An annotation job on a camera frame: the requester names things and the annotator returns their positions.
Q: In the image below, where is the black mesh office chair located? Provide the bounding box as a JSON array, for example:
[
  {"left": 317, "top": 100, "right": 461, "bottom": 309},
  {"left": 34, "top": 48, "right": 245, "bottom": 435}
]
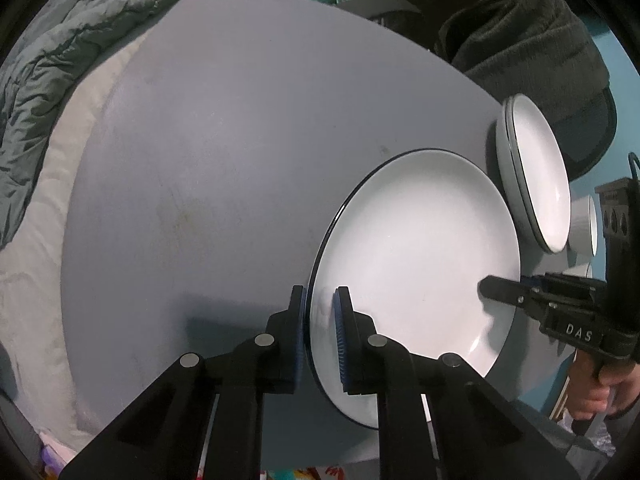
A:
[{"left": 337, "top": 0, "right": 621, "bottom": 183}]

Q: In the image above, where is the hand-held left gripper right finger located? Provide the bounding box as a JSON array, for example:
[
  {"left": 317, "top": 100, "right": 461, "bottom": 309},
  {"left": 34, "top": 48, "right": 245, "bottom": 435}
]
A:
[{"left": 332, "top": 286, "right": 581, "bottom": 480}]

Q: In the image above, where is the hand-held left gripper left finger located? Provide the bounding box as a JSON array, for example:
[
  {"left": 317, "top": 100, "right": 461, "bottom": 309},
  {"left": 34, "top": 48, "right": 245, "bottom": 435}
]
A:
[{"left": 59, "top": 285, "right": 307, "bottom": 480}]

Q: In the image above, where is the large white plate dark rim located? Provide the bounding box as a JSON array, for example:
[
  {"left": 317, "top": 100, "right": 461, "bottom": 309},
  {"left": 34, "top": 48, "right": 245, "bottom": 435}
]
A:
[{"left": 306, "top": 148, "right": 522, "bottom": 431}]

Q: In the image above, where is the grey-green quilt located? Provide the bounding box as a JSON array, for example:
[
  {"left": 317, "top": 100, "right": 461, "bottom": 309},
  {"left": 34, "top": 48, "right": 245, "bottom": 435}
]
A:
[{"left": 0, "top": 0, "right": 231, "bottom": 251}]

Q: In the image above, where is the dark fleece blanket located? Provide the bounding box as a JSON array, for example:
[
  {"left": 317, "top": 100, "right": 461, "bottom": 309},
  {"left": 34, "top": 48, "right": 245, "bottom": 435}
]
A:
[{"left": 385, "top": 0, "right": 613, "bottom": 126}]

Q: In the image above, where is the person's right hand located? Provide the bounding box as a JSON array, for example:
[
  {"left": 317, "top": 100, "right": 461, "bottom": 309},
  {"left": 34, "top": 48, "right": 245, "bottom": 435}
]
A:
[{"left": 570, "top": 352, "right": 638, "bottom": 423}]

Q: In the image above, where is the person's right forearm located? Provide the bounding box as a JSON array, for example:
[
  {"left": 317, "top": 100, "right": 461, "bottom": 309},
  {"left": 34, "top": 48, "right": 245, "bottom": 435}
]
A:
[{"left": 602, "top": 407, "right": 633, "bottom": 461}]

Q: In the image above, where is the cream bed sheet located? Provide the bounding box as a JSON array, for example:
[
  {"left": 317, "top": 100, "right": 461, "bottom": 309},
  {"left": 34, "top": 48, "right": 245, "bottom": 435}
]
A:
[{"left": 0, "top": 0, "right": 246, "bottom": 461}]

